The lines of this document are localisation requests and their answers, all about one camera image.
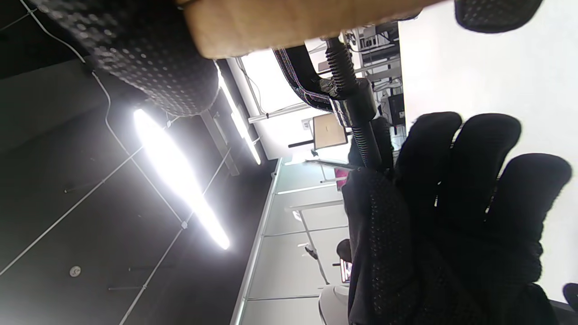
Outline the brown square board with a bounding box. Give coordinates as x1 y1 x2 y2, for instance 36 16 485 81
312 113 349 151

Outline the round wooden disc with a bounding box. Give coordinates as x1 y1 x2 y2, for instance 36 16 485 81
176 0 452 60

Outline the black metal clamp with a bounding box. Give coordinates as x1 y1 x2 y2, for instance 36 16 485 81
272 36 394 173

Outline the person's right hand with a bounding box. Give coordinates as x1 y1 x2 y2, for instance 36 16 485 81
27 0 545 117

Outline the person's left hand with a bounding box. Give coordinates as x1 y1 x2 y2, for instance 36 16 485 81
341 111 573 325

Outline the long ceiling light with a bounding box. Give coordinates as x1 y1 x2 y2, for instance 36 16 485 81
133 108 231 250
214 63 262 166

